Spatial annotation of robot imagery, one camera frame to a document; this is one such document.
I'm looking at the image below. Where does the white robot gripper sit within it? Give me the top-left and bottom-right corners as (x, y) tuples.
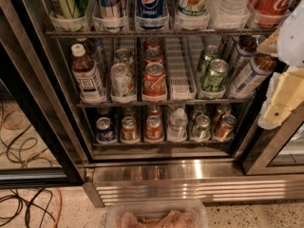
(257, 0), (304, 130)

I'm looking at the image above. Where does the green can front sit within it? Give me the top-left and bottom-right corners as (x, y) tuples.
(201, 59), (229, 92)

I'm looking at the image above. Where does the red coca-cola can top shelf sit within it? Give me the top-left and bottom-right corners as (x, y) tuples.
(249, 0), (293, 28)

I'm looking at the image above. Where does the green can back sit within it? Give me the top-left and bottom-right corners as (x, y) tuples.
(197, 45), (219, 76)

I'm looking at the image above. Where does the clear water bottle top shelf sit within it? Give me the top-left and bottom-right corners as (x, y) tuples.
(210, 0), (249, 23)

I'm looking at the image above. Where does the clear water bottle shelf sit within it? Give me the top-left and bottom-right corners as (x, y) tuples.
(167, 108), (188, 143)
(210, 0), (249, 23)

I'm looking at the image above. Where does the bronze can bottom right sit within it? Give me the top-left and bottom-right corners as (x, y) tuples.
(213, 114), (237, 142)

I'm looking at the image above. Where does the empty white shelf tray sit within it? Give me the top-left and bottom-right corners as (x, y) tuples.
(164, 38), (197, 101)

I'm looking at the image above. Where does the green can bottom shelf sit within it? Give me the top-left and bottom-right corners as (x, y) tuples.
(191, 114), (211, 141)

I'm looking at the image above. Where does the green can shelf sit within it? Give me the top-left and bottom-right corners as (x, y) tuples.
(44, 0), (89, 21)
(191, 114), (211, 141)

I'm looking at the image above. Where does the clear water bottle bottom shelf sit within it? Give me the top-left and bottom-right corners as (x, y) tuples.
(167, 108), (188, 143)

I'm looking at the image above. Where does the red coca-cola can front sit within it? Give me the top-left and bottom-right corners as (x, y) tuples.
(143, 63), (166, 97)

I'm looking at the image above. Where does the red coca-cola can middle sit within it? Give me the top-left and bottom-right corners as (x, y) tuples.
(144, 48), (163, 65)

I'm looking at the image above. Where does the red coca-cola can back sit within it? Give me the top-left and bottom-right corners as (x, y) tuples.
(143, 37), (162, 49)

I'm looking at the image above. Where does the white diet can back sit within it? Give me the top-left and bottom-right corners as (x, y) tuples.
(114, 47), (134, 67)

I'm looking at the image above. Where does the white diet can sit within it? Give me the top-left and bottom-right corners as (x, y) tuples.
(110, 63), (135, 97)
(114, 47), (134, 67)

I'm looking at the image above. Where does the white diet can front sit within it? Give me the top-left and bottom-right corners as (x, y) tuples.
(110, 63), (135, 97)

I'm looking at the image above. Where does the brown can bottom left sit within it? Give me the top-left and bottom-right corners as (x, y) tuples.
(122, 116), (139, 141)

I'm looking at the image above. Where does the blue red bull can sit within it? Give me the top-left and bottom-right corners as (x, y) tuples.
(98, 0), (124, 19)

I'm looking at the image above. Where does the blue pepsi can bottom shelf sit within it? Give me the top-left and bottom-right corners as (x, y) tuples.
(96, 117), (116, 143)

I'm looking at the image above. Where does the steel fridge base grille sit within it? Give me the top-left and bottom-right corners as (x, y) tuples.
(83, 160), (304, 208)

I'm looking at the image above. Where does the green can top shelf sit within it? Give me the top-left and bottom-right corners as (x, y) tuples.
(44, 0), (89, 21)

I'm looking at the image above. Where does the glass fridge door left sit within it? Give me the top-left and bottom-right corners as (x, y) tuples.
(0, 0), (86, 188)

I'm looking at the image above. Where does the iced tea bottle right front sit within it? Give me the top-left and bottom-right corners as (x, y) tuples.
(227, 53), (276, 99)

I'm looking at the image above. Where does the iced tea bottle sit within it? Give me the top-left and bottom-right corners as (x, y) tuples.
(71, 44), (105, 105)
(228, 35), (258, 80)
(227, 53), (276, 99)

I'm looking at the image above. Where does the iced tea bottle right back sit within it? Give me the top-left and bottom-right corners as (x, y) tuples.
(228, 35), (258, 80)

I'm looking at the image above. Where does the iced tea bottle left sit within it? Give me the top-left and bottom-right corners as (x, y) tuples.
(71, 44), (105, 105)

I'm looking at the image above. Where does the clear plastic food container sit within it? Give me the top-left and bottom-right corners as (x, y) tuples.
(105, 199), (209, 228)

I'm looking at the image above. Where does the wire top shelf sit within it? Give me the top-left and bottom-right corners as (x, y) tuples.
(45, 27), (279, 40)

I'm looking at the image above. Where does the orange cable on floor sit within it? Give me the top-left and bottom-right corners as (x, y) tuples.
(0, 106), (63, 228)

